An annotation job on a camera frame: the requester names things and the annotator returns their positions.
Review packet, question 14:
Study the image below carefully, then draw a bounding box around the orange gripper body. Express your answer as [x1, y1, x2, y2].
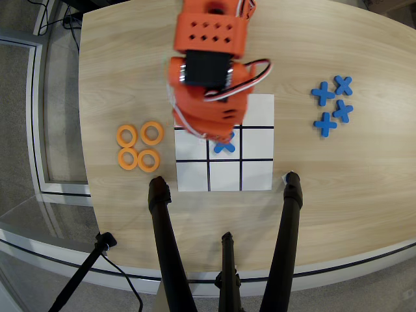
[171, 86, 250, 143]

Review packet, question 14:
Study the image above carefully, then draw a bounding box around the orange foam ring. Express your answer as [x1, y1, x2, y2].
[117, 147, 140, 171]
[140, 121, 164, 146]
[116, 125, 139, 149]
[137, 148, 161, 173]

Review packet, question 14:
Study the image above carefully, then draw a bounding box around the blue foam cross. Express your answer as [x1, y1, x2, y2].
[311, 81, 336, 107]
[213, 131, 236, 154]
[333, 75, 354, 97]
[331, 99, 354, 124]
[313, 112, 338, 138]

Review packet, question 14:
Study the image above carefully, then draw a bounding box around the white tic-tac-toe grid sheet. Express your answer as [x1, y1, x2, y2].
[174, 94, 276, 192]

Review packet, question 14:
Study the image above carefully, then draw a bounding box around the thin black tripod leg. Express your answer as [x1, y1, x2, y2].
[214, 231, 243, 312]

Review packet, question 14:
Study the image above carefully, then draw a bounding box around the black stand pole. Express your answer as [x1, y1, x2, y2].
[47, 231, 118, 312]

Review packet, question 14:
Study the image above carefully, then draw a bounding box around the white red robot wire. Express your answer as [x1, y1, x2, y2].
[167, 0, 274, 139]

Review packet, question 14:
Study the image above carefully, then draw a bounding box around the black floor cable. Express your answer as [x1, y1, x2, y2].
[32, 0, 81, 53]

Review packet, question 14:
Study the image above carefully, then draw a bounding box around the white metal glass frame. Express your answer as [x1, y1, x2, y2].
[0, 34, 94, 199]

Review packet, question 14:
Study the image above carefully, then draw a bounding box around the black stand cable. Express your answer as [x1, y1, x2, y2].
[99, 252, 144, 312]

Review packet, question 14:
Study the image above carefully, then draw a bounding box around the white curved base rail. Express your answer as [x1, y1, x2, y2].
[0, 227, 416, 298]

